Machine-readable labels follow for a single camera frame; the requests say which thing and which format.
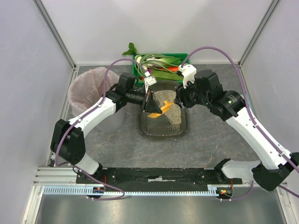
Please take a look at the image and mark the slotted cable duct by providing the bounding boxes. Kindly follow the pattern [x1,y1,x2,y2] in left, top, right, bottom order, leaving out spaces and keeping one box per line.
[43,185,219,196]

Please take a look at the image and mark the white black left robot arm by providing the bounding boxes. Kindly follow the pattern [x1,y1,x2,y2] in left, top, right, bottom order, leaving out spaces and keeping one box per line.
[50,73,162,175]

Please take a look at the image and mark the aluminium frame post left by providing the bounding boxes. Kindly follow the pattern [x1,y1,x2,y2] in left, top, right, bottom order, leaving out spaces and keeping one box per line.
[33,0,77,70]

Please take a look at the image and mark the green leafy sprig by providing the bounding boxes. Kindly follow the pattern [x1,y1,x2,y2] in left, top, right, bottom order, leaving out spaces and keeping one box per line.
[122,42,137,56]

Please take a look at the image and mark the yellow litter scoop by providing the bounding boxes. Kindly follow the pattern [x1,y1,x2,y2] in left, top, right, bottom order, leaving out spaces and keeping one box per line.
[147,100,174,119]

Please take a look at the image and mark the grey trash bin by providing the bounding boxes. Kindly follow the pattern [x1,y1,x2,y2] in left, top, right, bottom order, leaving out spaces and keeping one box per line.
[94,108,125,133]

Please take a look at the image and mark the long green beans bundle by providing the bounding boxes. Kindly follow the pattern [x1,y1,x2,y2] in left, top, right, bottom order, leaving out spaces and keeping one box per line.
[134,54,182,74]

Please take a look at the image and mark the white radish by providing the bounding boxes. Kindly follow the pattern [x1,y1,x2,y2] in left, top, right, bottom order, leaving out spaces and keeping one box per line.
[135,55,148,72]

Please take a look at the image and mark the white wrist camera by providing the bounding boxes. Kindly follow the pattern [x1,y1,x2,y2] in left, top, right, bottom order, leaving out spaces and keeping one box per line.
[178,64,197,89]
[144,71,157,93]

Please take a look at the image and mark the orange carrot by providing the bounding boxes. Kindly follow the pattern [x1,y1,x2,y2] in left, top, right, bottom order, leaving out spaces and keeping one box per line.
[167,67,179,72]

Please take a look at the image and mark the aluminium frame post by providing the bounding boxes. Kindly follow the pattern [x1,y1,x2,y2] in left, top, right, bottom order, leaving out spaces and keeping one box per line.
[33,0,77,70]
[238,0,281,68]

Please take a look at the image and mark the pink plastic trash bag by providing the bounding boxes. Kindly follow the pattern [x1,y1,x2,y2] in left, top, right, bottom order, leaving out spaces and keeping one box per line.
[67,67,119,117]

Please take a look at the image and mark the dark grey litter tray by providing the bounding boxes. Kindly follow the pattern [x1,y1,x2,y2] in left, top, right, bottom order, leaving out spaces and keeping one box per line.
[138,80,188,140]

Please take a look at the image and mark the aluminium frame post right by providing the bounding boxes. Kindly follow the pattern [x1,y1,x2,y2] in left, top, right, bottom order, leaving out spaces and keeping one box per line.
[238,0,281,68]

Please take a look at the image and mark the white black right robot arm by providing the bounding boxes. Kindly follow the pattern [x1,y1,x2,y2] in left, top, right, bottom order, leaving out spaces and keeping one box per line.
[174,68,299,191]

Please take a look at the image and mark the green plastic vegetable crate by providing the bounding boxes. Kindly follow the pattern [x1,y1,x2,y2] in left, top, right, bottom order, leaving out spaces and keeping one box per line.
[132,53,188,82]

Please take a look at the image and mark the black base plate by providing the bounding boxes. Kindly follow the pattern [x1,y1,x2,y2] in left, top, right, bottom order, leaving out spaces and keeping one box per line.
[76,167,243,192]

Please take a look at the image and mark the green spinach leaves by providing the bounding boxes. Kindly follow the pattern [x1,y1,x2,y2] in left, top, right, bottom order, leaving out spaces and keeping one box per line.
[149,69,183,81]

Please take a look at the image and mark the grey cat litter pile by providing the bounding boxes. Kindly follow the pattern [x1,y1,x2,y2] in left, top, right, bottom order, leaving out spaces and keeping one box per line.
[151,90,183,125]

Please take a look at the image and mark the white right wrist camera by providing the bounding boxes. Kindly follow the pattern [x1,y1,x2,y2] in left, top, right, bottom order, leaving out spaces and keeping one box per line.
[178,64,197,89]

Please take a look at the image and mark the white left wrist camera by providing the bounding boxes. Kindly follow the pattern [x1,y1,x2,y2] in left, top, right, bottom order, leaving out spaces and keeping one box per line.
[144,71,157,93]

